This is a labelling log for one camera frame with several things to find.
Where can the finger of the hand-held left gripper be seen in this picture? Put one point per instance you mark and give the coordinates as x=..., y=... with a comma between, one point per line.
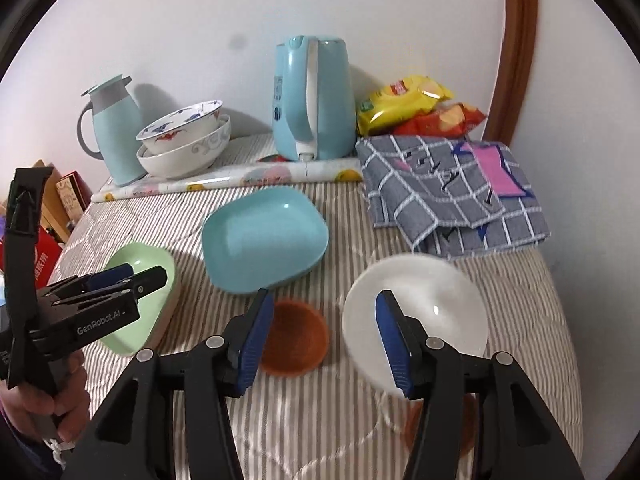
x=117, y=274
x=145, y=282

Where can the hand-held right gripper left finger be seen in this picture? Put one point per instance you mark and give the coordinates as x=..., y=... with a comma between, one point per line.
x=257, y=340

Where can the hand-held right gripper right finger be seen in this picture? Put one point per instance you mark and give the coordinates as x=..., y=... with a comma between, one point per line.
x=395, y=345

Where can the light green plate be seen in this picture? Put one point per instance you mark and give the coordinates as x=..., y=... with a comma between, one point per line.
x=142, y=258

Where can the small brown bowl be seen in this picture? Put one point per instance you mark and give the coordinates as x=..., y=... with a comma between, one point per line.
x=469, y=425
x=295, y=335

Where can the plain white bowl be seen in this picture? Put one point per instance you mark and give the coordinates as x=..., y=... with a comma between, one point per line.
x=430, y=300

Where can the teal plate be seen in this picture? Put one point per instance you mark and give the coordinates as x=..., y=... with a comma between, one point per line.
x=260, y=240

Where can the person's left hand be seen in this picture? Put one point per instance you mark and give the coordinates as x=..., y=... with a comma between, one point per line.
x=75, y=400

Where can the red box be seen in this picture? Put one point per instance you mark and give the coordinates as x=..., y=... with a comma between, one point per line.
x=42, y=260

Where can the brown printed box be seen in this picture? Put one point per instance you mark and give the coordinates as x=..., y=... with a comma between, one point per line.
x=72, y=195

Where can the cardboard box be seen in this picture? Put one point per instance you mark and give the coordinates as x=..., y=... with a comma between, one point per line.
x=50, y=210

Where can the striped quilt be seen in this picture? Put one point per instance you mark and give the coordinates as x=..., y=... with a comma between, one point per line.
x=350, y=435

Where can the white bowl with grey scrolls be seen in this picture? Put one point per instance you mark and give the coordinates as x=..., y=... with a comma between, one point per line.
x=185, y=162

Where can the light blue thermos jug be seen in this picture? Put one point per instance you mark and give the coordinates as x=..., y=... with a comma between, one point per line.
x=117, y=140

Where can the rolled printed plastic sheet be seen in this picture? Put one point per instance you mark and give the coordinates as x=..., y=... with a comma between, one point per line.
x=250, y=176

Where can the grey checked cloth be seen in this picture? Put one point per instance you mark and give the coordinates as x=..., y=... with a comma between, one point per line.
x=425, y=185

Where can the red and blue patterned bowl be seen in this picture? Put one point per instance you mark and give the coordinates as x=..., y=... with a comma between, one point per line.
x=180, y=120

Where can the red snack bag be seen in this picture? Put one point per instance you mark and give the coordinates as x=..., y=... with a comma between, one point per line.
x=445, y=121

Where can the yellow snack bag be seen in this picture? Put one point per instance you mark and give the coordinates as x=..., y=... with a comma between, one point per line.
x=395, y=105

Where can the light blue electric kettle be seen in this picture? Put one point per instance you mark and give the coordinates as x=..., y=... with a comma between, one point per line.
x=330, y=110

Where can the brown wooden door frame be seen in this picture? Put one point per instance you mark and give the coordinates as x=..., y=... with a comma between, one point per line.
x=520, y=35

